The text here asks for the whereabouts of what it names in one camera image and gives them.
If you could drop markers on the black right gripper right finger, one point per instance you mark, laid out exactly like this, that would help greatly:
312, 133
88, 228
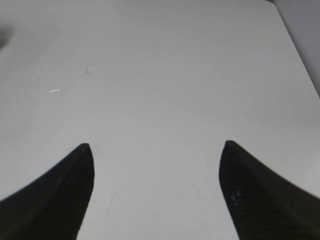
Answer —
262, 204

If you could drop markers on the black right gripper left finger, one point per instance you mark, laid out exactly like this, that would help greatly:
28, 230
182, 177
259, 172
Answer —
53, 206

